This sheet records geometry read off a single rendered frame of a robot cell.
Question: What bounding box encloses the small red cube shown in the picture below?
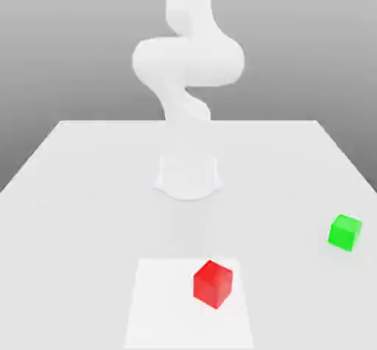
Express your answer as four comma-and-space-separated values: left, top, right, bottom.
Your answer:
192, 259, 234, 310

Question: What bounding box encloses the small green cube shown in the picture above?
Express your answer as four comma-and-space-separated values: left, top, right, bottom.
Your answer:
327, 214, 364, 253

